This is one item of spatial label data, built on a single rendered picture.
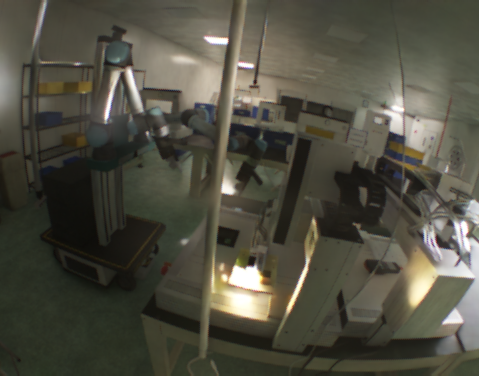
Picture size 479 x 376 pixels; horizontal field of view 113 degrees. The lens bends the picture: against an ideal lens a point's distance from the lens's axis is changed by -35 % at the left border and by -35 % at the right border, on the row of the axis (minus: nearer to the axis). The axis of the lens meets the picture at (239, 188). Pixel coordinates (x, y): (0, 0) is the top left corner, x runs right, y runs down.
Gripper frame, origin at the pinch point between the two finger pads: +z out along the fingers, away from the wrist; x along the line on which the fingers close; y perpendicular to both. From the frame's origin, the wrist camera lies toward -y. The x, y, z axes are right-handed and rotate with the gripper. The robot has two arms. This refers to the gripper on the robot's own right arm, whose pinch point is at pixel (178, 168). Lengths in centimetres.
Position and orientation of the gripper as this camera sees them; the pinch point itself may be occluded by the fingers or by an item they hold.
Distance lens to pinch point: 134.3
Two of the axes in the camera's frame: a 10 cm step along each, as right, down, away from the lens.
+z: 2.5, 8.4, 4.8
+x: 4.3, 3.5, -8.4
